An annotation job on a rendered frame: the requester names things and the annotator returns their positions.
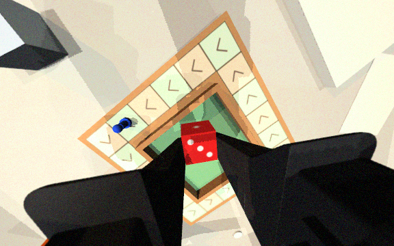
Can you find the blue pawn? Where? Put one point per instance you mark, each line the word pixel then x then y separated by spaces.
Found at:
pixel 124 123

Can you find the white flat disc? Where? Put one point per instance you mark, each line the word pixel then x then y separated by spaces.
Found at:
pixel 237 234

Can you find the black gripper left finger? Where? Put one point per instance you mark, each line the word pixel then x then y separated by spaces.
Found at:
pixel 154 193

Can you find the red die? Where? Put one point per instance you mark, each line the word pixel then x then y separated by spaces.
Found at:
pixel 199 142

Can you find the square board game track with arrows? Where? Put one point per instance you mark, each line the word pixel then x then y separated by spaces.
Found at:
pixel 214 78

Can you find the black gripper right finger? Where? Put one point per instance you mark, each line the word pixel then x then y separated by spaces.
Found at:
pixel 263 179

